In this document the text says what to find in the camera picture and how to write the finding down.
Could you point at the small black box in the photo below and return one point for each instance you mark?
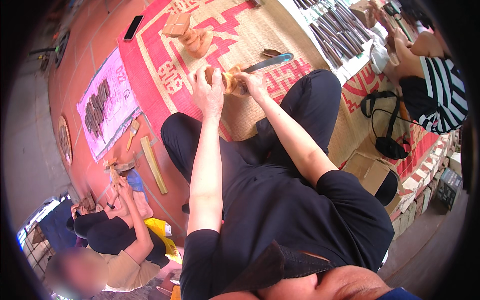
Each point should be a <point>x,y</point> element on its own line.
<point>449,187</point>

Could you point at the person's legs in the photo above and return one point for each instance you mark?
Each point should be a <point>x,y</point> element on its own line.
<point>300,108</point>

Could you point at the carved wooden statue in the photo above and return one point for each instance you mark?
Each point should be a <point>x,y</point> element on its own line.
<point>191,35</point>

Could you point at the row of carving chisels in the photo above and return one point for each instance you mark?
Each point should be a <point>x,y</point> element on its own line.
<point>337,33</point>

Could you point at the person's right hand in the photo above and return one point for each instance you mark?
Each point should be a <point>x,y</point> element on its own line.
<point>258,87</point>

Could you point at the light carved wooden piece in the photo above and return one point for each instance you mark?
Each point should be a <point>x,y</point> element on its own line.
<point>228,81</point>

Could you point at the red and beige woven mat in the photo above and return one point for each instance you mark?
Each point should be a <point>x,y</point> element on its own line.
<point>240,33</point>

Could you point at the pink sack sheet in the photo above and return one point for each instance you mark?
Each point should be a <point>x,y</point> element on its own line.
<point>118,108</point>

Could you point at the yellow plastic bag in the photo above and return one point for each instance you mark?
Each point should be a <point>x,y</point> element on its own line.
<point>163,234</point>

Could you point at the person's left hand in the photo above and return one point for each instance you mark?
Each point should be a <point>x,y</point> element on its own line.
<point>208,95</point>

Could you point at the black phone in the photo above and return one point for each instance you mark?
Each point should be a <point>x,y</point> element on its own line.
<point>134,27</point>

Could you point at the white cloth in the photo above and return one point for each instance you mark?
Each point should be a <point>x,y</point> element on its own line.
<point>356,62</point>

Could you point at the round woven tray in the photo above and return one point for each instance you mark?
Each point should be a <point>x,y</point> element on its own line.
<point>65,140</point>

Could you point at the wooden mallet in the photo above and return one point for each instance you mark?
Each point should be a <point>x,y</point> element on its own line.
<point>120,166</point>

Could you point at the large steel carving knife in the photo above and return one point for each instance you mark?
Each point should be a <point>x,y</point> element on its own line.
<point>268,62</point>

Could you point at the person's right fingers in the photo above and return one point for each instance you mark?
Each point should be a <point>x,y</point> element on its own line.
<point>245,77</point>

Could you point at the small brown wood chip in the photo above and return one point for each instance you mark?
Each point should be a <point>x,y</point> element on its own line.
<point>271,53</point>

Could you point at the person's body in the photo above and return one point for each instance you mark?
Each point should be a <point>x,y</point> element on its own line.
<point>285,225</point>

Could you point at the cardboard box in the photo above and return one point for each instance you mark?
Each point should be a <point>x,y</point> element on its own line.
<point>369,172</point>

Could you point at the long wooden plank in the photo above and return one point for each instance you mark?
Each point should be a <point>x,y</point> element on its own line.
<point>154,165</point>

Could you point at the black cap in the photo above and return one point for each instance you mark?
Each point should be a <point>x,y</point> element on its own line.
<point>387,189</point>

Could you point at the black floor tool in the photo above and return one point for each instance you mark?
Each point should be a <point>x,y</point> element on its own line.
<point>60,48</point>

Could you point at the group of dark chisels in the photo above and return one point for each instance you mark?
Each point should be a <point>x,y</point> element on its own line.
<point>96,108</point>

